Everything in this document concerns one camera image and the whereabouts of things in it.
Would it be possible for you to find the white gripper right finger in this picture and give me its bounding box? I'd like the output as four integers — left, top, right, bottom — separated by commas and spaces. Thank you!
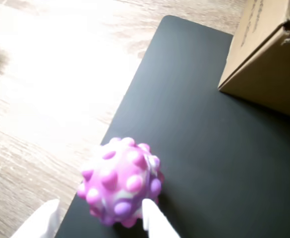
142, 198, 181, 238

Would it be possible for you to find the dark grey table mat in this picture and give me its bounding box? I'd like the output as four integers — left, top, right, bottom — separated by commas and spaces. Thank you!
54, 14, 290, 238

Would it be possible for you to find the brown cardboard box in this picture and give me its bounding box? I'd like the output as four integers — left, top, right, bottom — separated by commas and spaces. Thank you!
218, 0, 290, 122

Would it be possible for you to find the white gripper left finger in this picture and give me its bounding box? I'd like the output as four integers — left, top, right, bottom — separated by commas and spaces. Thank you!
10, 198, 61, 238

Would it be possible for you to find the pink purple knobby ball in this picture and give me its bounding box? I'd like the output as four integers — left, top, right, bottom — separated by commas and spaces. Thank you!
76, 137, 165, 228

